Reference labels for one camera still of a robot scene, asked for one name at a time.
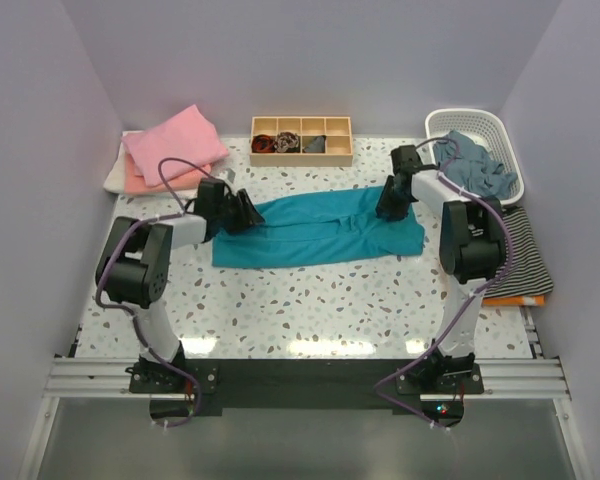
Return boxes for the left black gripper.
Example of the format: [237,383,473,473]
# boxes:
[215,190,264,236]

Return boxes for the teal t shirt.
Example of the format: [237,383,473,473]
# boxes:
[211,187,425,269]

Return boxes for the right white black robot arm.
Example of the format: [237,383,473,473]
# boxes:
[376,145,510,394]

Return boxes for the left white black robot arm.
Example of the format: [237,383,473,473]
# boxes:
[95,178,265,397]

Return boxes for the wooden compartment organizer box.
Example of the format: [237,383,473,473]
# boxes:
[249,116,353,168]

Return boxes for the brown patterned scrunchie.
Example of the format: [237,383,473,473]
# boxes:
[275,131,301,154]

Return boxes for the grey blue t shirt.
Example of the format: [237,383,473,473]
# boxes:
[432,130,517,200]

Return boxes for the dark grey folded cloth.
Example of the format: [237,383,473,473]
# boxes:
[302,135,326,154]

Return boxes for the pink folded t shirt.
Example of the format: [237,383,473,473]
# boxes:
[121,105,229,187]

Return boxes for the white plastic laundry basket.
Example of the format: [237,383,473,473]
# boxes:
[424,108,525,206]

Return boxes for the salmon folded t shirt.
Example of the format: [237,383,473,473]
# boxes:
[123,163,211,195]

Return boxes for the white folded t shirt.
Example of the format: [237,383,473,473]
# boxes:
[103,148,202,199]

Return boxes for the black white striped shirt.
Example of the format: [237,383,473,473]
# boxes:
[485,206,554,299]

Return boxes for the orange white tie-dye shirt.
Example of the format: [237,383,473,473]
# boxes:
[482,295,546,307]

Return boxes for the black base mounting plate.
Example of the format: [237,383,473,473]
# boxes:
[126,353,484,426]

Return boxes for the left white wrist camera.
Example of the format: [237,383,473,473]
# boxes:
[222,169,236,183]

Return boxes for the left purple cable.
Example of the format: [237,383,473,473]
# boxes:
[94,157,216,429]

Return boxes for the purple cable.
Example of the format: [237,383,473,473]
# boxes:
[374,135,516,429]
[94,157,216,429]

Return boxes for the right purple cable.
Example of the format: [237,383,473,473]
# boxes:
[374,135,516,429]

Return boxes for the aluminium extrusion rail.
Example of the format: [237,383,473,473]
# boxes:
[43,358,571,400]

